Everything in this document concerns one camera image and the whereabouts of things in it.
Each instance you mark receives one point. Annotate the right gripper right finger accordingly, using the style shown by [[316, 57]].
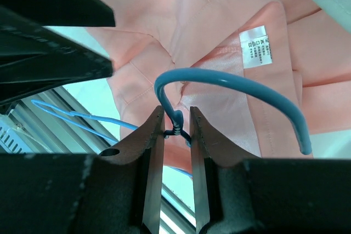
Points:
[[237, 192]]

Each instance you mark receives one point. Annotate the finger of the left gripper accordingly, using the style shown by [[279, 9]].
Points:
[[35, 59], [81, 13]]

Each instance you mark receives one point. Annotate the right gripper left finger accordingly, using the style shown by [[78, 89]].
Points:
[[117, 191]]

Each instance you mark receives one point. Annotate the blue wire hanger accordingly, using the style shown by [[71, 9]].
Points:
[[222, 79]]

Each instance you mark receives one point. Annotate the pink pleated skirt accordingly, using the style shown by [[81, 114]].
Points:
[[291, 46]]

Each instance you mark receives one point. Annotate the aluminium mounting rail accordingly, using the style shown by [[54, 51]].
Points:
[[44, 133]]

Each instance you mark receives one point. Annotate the slotted cable duct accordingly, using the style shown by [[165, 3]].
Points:
[[11, 142]]

